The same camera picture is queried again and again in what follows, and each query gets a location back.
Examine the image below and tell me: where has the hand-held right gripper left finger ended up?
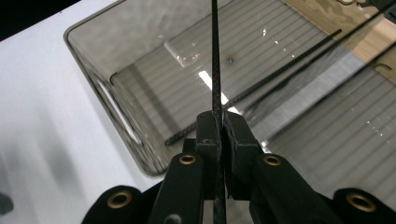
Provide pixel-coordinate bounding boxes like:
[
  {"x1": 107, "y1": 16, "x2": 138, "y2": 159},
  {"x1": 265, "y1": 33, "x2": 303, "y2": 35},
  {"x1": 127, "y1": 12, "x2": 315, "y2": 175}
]
[{"x1": 148, "y1": 110, "x2": 223, "y2": 224}]

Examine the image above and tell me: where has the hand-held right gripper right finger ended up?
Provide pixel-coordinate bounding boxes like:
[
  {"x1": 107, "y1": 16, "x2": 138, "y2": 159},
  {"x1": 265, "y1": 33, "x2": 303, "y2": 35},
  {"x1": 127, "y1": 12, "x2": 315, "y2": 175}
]
[{"x1": 223, "y1": 111, "x2": 344, "y2": 224}]

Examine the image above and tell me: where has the black chopstick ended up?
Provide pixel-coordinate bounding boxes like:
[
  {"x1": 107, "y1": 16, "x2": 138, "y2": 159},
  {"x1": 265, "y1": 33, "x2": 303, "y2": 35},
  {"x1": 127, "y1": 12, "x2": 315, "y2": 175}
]
[
  {"x1": 210, "y1": 0, "x2": 228, "y2": 224},
  {"x1": 163, "y1": 28, "x2": 343, "y2": 147}
]

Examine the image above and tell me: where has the clear grey plastic bin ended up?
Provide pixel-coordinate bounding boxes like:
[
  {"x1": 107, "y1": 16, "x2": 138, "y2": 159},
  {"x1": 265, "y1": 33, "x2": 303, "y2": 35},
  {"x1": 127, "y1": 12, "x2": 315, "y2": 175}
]
[
  {"x1": 64, "y1": 0, "x2": 396, "y2": 176},
  {"x1": 248, "y1": 40, "x2": 396, "y2": 216}
]

